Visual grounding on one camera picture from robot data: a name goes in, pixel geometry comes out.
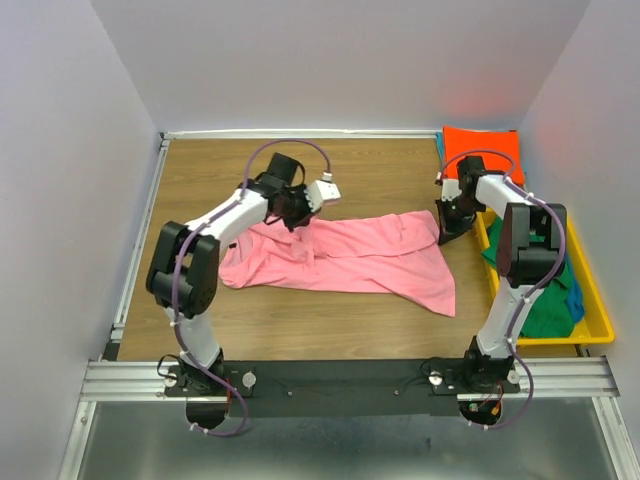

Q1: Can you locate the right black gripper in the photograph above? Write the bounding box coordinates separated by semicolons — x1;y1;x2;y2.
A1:
434;196;483;245

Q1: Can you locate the pink t shirt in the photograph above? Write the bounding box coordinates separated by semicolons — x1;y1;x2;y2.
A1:
219;211;456;317

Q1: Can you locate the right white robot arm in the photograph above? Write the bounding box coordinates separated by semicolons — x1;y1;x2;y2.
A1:
428;150;567;395

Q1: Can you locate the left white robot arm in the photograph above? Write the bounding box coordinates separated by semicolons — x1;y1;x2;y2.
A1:
146;153;314;395

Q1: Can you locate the folded blue t shirt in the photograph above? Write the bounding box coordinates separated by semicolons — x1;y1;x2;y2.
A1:
435;131;445;164

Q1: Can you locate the folded orange t shirt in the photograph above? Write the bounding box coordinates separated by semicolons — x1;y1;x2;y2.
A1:
442;126;525;186

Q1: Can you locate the green t shirt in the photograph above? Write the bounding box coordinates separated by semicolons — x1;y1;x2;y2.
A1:
480;214;576;340

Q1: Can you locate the blue t shirt in bin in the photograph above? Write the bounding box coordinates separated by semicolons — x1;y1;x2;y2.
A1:
566;278;586;324

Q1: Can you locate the yellow plastic bin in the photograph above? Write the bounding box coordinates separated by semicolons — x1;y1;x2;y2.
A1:
474;209;615;347

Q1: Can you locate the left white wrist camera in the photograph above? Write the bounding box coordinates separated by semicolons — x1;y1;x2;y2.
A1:
305;172;342;213

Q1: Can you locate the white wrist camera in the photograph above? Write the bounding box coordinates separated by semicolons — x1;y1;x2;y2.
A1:
435;172;461;201
305;172;342;213

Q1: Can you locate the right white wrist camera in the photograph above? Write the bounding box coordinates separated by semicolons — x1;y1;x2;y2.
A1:
435;172;461;201

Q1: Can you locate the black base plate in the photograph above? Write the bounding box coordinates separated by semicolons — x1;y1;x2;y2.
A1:
157;357;523;429

